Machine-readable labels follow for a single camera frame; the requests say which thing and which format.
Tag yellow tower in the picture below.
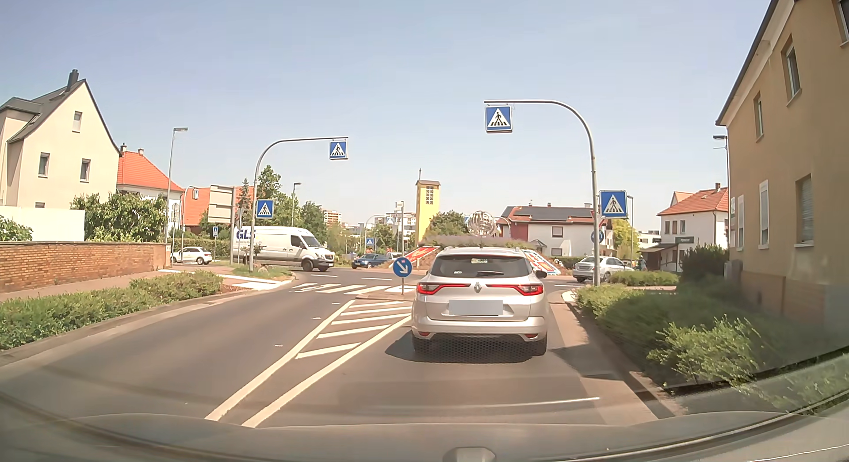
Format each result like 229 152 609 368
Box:
415 169 441 244

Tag roundabout island with flower bank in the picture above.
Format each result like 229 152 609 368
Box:
405 234 561 276

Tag blue keep right arrow sign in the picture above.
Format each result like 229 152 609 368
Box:
392 256 413 296

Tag metal globe sculpture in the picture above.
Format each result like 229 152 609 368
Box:
466 210 496 238

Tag silver estate car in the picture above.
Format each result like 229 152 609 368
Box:
410 246 550 357

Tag white house with dark roof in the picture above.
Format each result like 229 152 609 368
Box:
495 202 615 258

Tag group of trees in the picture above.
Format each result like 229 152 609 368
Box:
235 164 362 255

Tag white van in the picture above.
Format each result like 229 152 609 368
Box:
232 225 337 272

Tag road markings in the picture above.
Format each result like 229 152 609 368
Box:
204 274 602 428

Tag grass verge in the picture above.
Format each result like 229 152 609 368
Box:
231 265 294 281

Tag silver parked car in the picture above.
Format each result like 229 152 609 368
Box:
572 256 634 284

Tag billboard on posts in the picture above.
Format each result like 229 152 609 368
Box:
207 184 237 265

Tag car's own bonnet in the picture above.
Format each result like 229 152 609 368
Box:
0 390 849 462

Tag pavement beside hedge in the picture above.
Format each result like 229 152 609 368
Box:
548 291 684 426

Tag white small car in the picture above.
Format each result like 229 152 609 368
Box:
171 246 214 265

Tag white house with orange roof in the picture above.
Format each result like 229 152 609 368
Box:
642 182 730 273

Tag grey asphalt road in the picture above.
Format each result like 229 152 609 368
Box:
0 266 664 428

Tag green bushes bed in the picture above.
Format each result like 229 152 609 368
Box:
574 243 849 391

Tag large green bush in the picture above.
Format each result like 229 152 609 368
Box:
70 191 168 243

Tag low green hedge strip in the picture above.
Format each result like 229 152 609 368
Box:
0 270 224 351

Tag paved pavement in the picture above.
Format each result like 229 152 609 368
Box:
0 263 233 302

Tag beige rendered house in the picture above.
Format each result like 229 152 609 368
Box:
715 0 849 330

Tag cream house with dark roof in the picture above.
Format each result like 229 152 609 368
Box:
0 69 122 210

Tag red brick wall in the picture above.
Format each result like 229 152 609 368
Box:
0 241 169 294

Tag white wall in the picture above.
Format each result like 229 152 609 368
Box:
0 205 86 243

